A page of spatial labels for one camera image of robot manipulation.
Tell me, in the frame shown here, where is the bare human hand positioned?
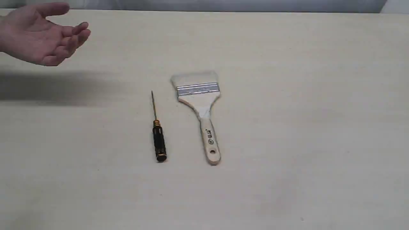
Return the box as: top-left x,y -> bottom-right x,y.
0,2 -> 91,66

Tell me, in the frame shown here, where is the black and gold screwdriver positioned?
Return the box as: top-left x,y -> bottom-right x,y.
151,90 -> 167,163

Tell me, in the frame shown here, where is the wooden handle paint brush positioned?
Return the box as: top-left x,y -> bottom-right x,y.
170,71 -> 221,165

